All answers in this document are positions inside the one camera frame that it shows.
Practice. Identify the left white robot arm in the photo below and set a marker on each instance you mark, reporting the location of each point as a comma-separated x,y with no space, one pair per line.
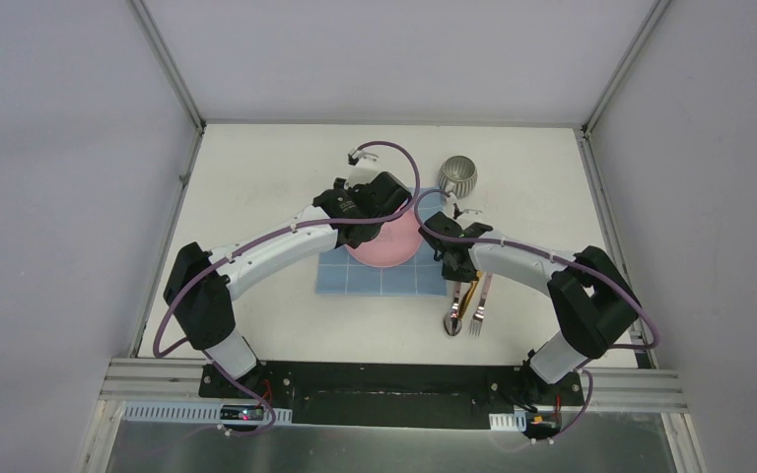
204,284

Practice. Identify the pink plate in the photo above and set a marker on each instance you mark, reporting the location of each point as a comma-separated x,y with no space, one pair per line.
396,243

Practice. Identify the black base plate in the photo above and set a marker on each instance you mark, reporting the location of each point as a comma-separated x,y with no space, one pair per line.
406,396

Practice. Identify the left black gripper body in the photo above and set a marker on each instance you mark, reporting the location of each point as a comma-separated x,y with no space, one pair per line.
362,231

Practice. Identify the grey ribbed mug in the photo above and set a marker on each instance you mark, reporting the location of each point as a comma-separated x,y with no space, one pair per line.
458,175

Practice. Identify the aluminium frame rail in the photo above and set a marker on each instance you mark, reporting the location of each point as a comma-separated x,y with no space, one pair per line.
166,390

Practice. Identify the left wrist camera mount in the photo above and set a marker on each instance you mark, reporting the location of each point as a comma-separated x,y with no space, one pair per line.
364,169

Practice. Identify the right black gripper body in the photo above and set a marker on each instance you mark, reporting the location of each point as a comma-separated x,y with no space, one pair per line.
460,274

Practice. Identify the pink handled spoon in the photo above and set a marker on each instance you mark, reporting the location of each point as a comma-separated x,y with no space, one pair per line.
452,320

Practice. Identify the blue checked cloth napkin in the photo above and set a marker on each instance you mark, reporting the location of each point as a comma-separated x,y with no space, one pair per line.
340,274

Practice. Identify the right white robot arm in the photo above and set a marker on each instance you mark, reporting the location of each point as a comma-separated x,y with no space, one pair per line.
593,304

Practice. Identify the pink handled fork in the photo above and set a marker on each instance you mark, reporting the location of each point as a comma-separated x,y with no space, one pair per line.
478,316

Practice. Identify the gold table knife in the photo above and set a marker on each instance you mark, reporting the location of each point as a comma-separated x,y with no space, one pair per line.
467,298

